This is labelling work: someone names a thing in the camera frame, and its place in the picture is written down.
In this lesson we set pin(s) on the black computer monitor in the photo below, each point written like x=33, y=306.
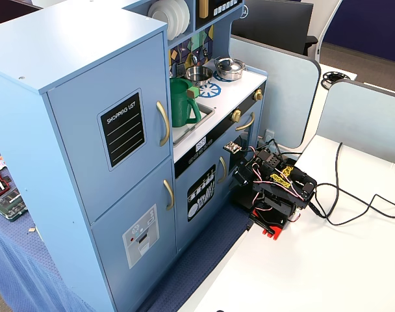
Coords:
x=272, y=19

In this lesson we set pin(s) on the steel pot with lid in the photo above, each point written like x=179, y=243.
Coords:
x=229, y=66

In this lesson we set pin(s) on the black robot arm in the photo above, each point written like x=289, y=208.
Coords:
x=282, y=191

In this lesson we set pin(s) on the blue door with shopping list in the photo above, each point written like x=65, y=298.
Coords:
x=74, y=146

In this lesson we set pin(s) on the green and tan toy block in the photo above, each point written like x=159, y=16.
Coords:
x=193, y=92

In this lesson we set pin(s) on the small light blue desk divider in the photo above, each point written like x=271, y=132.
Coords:
x=363, y=120

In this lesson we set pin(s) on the white wall adapter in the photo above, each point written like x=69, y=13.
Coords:
x=269, y=134

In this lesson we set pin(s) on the black dishwasher rack sticker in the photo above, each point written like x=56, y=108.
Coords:
x=200, y=195

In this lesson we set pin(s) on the blue dishwasher door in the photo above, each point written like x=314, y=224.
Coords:
x=200, y=232

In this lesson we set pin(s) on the green plastic pitcher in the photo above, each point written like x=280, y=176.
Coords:
x=179, y=104

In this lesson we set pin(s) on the blue toy kitchen body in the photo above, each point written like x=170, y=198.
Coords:
x=71, y=42

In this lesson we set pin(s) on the bare wrist camera board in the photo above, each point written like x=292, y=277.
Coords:
x=232, y=148

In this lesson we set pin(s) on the black shopping list sticker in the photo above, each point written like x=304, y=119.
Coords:
x=122, y=130

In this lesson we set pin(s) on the green circuit board clear case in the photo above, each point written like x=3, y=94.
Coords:
x=9, y=204

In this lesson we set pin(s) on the large light blue desk divider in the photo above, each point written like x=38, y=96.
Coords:
x=282, y=91

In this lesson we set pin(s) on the dark brown desk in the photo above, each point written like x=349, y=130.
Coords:
x=12, y=8

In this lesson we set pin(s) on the grey toy sink basin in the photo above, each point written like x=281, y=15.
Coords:
x=204, y=113

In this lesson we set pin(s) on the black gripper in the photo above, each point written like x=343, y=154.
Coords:
x=271, y=225

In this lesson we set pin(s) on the white toy plate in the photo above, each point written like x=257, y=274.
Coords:
x=176, y=16
x=185, y=14
x=160, y=18

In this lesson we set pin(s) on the blue woven cloth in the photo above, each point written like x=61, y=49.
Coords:
x=22, y=266

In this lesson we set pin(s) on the hanging steel utensil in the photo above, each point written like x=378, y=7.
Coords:
x=204, y=48

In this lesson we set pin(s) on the blue door with ice dispenser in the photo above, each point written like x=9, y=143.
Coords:
x=152, y=195

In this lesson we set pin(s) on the black toy microwave door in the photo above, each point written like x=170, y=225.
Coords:
x=223, y=9

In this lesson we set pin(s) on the hanging steel ladle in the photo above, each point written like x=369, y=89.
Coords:
x=194, y=58

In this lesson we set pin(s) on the grey ice dispenser sticker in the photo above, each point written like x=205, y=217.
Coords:
x=142, y=234

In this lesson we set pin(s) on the gold stove knob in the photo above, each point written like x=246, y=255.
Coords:
x=258, y=95
x=236, y=115

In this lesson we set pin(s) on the open steel pot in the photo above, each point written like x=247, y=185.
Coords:
x=198, y=75

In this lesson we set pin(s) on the blue oven door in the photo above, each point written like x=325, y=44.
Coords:
x=254, y=125

